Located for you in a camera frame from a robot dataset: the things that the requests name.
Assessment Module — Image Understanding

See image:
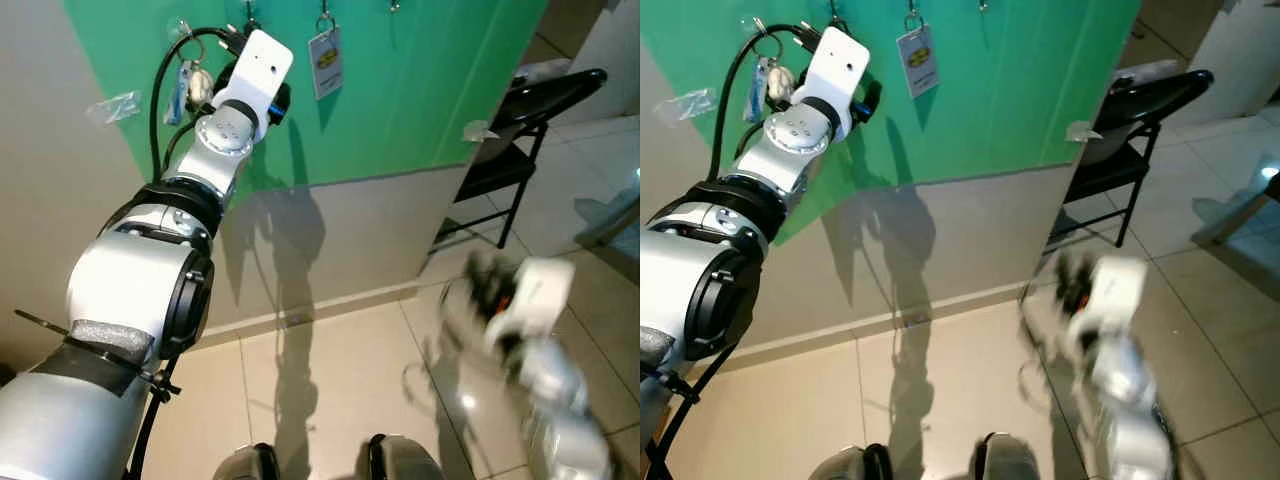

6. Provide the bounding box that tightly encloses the black folding chair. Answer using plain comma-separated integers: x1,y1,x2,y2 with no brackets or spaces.
430,68,609,256
1020,70,1216,251

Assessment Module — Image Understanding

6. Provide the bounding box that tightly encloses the green sheet with key hooks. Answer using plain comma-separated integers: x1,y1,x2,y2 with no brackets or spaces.
640,0,1143,246
62,0,549,216

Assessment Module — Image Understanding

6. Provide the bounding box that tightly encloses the grey robot right leg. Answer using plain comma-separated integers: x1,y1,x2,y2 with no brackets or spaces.
970,432,1046,480
365,433,446,480

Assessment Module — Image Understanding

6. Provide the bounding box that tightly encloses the grey robot leg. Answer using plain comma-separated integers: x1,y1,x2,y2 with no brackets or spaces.
970,432,1046,480
365,433,446,480
808,443,891,480
213,443,281,480

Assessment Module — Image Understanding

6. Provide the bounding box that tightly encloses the grey robot left leg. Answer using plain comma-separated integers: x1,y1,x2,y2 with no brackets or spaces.
213,443,281,480
808,443,891,480

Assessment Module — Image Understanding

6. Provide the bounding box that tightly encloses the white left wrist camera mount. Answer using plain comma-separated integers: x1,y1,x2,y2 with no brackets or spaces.
215,28,295,116
800,25,871,113

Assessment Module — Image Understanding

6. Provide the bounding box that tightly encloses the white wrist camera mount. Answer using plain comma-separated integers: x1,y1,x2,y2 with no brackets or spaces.
215,28,295,116
485,257,576,351
1065,257,1149,346
800,25,871,113

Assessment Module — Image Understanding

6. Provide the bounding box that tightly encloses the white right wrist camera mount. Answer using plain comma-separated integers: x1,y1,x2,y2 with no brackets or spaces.
485,257,576,351
1065,257,1149,346

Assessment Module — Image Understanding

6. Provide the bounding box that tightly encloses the keychain with white tag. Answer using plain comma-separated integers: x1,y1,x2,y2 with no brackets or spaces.
897,12,941,99
308,15,346,101

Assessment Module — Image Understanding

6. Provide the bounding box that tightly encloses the keychain with white plush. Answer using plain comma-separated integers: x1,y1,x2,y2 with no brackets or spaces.
165,35,216,126
745,35,798,123

